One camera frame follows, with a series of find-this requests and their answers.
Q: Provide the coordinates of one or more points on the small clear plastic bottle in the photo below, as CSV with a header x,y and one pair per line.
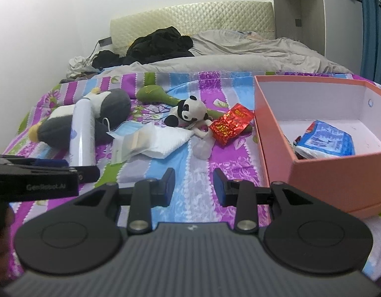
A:
x,y
203,150

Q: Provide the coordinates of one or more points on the blue curtain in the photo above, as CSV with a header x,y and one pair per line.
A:
x,y
373,37

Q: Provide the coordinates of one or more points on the striped floral bed sheet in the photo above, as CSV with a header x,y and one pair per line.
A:
x,y
184,161

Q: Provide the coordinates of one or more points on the panda plush toy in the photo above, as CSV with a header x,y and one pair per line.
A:
x,y
190,108

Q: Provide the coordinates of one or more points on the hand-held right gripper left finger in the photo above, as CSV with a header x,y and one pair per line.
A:
x,y
169,186

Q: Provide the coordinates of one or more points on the white folded pad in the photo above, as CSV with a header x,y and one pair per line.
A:
x,y
167,142

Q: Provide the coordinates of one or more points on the white wardrobe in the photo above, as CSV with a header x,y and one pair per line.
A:
x,y
332,21

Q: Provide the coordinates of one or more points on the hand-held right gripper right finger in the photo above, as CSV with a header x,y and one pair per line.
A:
x,y
219,188

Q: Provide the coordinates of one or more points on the white crumpled cloth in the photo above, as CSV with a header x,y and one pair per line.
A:
x,y
77,65

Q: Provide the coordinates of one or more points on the pink cardboard box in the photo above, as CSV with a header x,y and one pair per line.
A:
x,y
317,173

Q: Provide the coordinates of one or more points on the blue snack packet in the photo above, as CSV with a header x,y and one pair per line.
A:
x,y
326,139

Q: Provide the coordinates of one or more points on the cream quilted headboard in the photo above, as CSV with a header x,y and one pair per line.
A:
x,y
209,15

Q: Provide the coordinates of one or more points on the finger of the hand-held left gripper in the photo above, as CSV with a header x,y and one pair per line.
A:
x,y
87,174
51,163

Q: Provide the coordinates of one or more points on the clear plastic packet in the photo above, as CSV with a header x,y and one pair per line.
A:
x,y
131,147

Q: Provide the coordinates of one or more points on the green plush toy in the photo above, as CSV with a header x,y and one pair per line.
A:
x,y
153,92

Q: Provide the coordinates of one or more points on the large black garment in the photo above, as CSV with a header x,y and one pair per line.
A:
x,y
159,43

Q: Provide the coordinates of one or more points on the small black garment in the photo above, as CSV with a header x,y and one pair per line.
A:
x,y
107,58

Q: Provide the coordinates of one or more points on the white tube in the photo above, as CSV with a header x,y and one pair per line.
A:
x,y
82,130

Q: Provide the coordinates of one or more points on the red foil packet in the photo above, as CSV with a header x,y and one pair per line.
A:
x,y
230,123

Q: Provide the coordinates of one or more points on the grey duvet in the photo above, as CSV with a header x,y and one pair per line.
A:
x,y
240,55

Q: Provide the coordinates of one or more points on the grey white penguin plush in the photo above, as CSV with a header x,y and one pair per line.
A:
x,y
116,102

